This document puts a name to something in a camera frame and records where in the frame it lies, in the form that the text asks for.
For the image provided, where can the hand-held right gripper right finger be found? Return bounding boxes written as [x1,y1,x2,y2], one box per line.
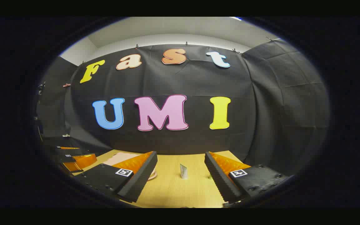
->
[204,152,290,205]

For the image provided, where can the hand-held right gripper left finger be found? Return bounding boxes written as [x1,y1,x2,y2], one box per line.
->
[73,151,158,203]

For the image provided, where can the black backdrop cloth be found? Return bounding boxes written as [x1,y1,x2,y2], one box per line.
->
[36,38,330,175]

